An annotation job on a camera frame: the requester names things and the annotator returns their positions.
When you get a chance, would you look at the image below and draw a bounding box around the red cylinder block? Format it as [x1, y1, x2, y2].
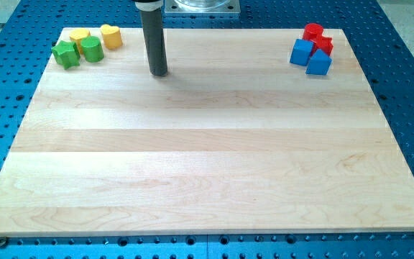
[302, 23, 324, 41]

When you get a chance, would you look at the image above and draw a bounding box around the green star block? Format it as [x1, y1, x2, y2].
[51, 40, 80, 70]

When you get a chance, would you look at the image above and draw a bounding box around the red star block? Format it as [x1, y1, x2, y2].
[312, 35, 334, 56]

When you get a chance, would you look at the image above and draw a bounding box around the blue cube block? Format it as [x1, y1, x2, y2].
[290, 39, 314, 66]

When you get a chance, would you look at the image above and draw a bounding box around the green cylinder block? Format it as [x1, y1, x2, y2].
[80, 36, 104, 63]

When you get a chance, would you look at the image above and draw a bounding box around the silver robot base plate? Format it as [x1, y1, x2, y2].
[165, 0, 241, 14]

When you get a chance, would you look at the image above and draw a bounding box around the yellow heart block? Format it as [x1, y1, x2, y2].
[100, 24, 123, 50]

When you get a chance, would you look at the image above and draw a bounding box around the yellow hexagon block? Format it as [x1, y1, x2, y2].
[69, 27, 91, 54]

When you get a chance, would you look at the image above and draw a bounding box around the blue perforated metal table plate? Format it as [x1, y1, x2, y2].
[0, 1, 414, 258]

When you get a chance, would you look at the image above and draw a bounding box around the light wooden board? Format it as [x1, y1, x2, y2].
[0, 28, 414, 237]

